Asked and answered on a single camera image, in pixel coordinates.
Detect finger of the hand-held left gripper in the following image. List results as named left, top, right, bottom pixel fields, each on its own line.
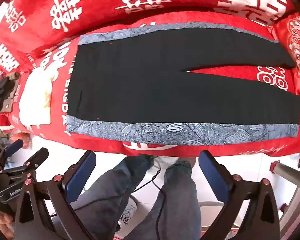
left=22, top=147, right=49, bottom=180
left=4, top=139, right=24, bottom=157

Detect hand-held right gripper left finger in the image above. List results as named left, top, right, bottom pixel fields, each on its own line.
left=14, top=151, right=97, bottom=240

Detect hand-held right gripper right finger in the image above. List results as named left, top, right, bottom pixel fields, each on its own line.
left=199, top=150, right=282, bottom=240

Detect black pants with grey stripes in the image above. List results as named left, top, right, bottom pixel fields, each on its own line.
left=65, top=22, right=300, bottom=146

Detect person's left hand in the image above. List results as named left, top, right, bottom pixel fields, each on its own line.
left=0, top=210, right=15, bottom=240

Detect person's left leg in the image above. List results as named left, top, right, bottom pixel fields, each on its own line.
left=50, top=155, right=155, bottom=240

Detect person's leg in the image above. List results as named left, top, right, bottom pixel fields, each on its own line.
left=125, top=157, right=203, bottom=240
left=50, top=155, right=155, bottom=240

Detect person's right leg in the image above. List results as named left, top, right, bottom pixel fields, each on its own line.
left=125, top=157, right=203, bottom=240

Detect white and yellow cloth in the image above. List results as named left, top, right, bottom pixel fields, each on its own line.
left=18, top=69, right=53, bottom=127

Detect dark cloth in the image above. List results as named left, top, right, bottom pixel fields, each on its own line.
left=0, top=72, right=22, bottom=114

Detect white printed slipper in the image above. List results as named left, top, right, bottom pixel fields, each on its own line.
left=114, top=195, right=141, bottom=240

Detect grey metal rack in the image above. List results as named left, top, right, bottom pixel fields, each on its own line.
left=269, top=152, right=300, bottom=240

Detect red embroidered pillow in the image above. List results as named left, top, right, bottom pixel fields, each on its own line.
left=272, top=12, right=300, bottom=95

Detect red printed blanket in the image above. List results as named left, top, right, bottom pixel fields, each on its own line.
left=0, top=0, right=300, bottom=158

